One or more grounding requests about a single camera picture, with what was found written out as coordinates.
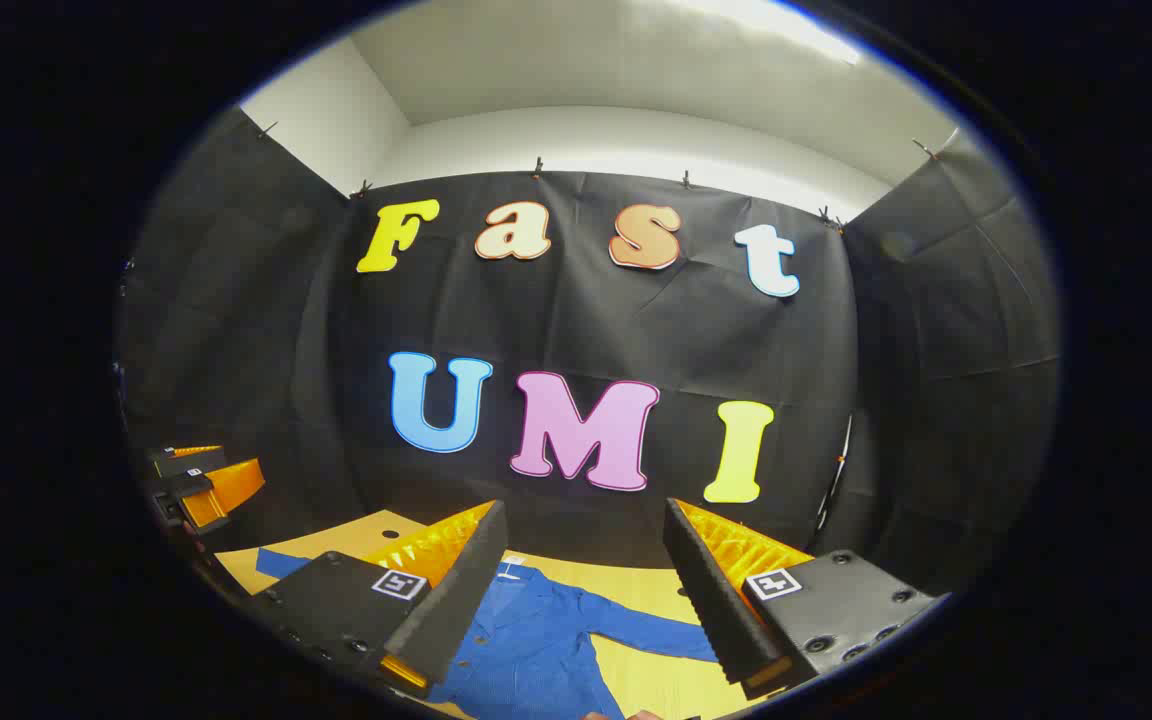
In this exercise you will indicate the row of small cloth clips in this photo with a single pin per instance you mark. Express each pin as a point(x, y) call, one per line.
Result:
point(538, 168)

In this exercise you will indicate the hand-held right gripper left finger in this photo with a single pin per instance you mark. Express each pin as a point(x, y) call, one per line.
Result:
point(456, 600)

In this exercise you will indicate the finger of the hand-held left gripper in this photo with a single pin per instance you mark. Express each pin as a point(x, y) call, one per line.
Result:
point(231, 488)
point(186, 463)

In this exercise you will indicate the blue jacket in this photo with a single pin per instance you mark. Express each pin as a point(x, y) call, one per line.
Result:
point(536, 650)

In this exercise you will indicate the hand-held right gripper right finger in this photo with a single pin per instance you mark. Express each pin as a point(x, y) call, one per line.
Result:
point(721, 600)

